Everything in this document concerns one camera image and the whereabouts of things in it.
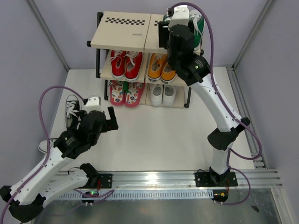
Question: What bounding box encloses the green sneaker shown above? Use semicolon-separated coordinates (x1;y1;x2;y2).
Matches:
163;8;174;24
189;9;205;51

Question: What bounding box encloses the pink flip-flop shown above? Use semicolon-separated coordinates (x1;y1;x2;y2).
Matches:
109;81;127;106
125;83;145;108

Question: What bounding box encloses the white sneaker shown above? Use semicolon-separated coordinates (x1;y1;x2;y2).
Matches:
150;84;163;106
163;85;177;106

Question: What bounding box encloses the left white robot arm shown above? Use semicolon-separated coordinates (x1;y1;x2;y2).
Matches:
0;107;118;223

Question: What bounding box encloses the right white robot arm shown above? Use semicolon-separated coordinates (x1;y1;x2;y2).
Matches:
158;21;250;186

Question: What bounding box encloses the beige black shoe shelf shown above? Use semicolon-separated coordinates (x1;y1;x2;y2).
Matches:
87;11;203;108

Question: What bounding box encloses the left yellow sneaker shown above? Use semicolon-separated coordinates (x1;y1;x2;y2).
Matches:
147;53;167;82

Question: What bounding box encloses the yellow sneaker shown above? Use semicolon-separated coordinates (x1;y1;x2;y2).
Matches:
161;62;176;84
147;53;167;82

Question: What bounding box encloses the right yellow sneaker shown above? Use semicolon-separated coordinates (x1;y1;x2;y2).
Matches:
161;62;176;84

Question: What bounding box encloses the right red sneaker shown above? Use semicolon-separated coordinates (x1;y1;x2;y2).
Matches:
125;51;143;82

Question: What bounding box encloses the red sneaker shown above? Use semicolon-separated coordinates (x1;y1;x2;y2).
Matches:
125;51;143;82
109;50;126;79

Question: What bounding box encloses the left red sneaker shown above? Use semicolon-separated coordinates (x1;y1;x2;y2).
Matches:
109;50;126;79

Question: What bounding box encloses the sideways black sneaker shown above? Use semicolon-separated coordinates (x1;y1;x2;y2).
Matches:
38;138;57;154

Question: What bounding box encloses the left controller board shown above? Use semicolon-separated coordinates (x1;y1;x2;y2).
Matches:
82;191;99;204

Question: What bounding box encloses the controller board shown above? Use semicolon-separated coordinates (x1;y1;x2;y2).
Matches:
82;191;99;204
212;191;229;204

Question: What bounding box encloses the right controller board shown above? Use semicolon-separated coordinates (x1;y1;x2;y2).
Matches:
212;191;229;204

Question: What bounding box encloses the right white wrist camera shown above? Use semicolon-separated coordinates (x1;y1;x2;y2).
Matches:
168;5;189;28

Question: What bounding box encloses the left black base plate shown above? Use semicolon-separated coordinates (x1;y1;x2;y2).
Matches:
93;173;113;189

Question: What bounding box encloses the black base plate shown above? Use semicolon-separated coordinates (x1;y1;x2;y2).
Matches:
93;173;113;189
194;171;238;187

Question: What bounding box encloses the slotted grey cable duct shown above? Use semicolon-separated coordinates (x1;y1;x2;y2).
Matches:
59;189;214;200

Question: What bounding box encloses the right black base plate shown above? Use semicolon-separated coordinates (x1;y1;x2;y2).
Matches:
194;171;238;187

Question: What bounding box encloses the aluminium mounting rail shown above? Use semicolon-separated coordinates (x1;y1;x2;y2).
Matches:
27;170;283;192

